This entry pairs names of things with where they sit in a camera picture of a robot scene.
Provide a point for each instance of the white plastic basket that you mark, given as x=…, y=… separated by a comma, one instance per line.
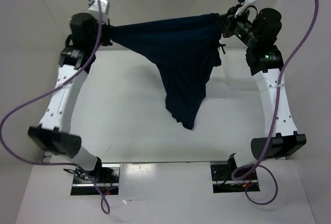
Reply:
x=233, y=56

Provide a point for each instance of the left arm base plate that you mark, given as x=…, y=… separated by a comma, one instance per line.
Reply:
x=107, y=182

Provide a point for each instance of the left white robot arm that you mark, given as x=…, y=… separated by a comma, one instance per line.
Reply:
x=52, y=134

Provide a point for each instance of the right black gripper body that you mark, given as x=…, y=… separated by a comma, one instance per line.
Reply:
x=240, y=26

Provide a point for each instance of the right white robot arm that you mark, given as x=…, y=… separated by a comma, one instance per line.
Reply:
x=266, y=65

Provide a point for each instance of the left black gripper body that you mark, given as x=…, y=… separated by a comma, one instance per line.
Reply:
x=106, y=36

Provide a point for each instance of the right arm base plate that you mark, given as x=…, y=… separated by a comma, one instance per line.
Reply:
x=223, y=183

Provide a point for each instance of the navy blue shorts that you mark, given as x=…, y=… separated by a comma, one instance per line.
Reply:
x=184, y=50

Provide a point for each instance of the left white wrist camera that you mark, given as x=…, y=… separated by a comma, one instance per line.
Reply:
x=99, y=9

